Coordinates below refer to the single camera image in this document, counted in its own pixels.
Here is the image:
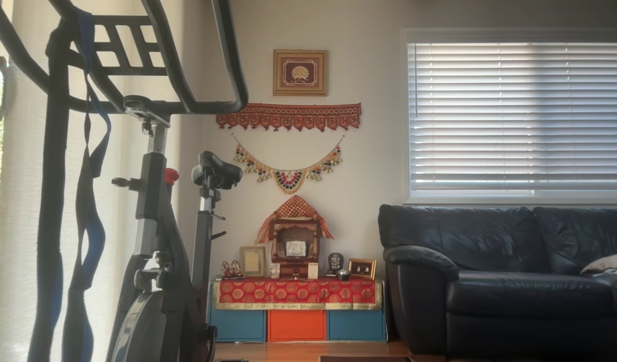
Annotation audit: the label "red gold canopy cloth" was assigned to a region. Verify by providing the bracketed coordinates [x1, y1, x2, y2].
[254, 195, 335, 245]

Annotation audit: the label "wooden shrine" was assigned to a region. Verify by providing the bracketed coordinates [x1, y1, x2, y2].
[271, 217, 321, 279]

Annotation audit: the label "gold framed picture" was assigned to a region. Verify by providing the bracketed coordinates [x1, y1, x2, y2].
[273, 49, 328, 97]

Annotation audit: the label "red gold table cloth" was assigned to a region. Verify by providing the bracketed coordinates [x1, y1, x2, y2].
[213, 278, 383, 311]

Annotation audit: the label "red idol figurines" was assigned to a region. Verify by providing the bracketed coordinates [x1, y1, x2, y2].
[220, 260, 245, 280]

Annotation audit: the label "blue orange cabinet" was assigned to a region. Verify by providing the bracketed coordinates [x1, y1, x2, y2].
[208, 279, 388, 343]

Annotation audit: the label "black exercise bike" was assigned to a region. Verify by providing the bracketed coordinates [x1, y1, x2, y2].
[0, 0, 249, 362]

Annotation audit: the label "black leather sofa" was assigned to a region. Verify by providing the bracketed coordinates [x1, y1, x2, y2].
[378, 204, 617, 358]

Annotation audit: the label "white window blinds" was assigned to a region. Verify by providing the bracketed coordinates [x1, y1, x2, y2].
[407, 42, 617, 198]

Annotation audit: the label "blue black resistance band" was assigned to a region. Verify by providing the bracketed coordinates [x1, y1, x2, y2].
[61, 8, 113, 362]

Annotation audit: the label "white curtain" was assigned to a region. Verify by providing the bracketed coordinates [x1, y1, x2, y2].
[0, 0, 188, 362]

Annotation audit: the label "white cushion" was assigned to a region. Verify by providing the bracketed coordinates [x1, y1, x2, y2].
[580, 252, 617, 277]

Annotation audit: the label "beaded garland wall hanging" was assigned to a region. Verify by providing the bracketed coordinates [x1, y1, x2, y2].
[231, 133, 345, 195]

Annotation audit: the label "red embroidered wall hanging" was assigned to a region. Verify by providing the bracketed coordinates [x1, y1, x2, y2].
[216, 103, 362, 133]

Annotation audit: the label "pale photo frame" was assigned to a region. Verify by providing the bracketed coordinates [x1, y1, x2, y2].
[239, 246, 267, 278]

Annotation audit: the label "small gold photo frame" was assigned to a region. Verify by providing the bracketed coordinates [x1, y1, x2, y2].
[348, 258, 378, 281]

